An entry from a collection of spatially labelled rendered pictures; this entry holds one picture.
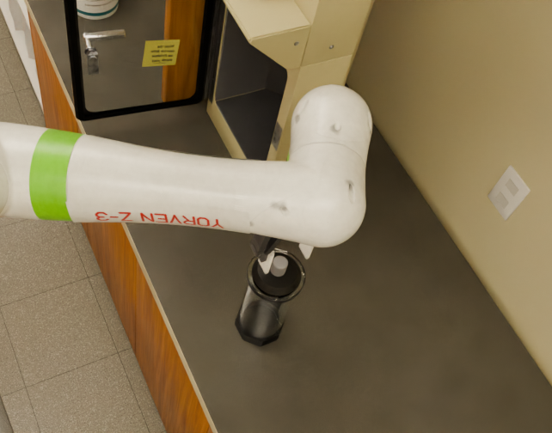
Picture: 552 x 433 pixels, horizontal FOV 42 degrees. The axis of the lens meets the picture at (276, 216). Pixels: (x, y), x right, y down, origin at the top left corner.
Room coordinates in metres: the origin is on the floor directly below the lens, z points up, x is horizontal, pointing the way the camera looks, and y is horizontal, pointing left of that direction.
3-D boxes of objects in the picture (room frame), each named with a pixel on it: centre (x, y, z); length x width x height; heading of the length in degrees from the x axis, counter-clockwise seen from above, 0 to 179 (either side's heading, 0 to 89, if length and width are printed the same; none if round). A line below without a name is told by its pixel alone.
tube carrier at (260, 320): (0.65, -0.03, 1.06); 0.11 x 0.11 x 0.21
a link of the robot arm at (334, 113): (0.65, -0.04, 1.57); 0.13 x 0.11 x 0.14; 7
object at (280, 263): (0.65, -0.03, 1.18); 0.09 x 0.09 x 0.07
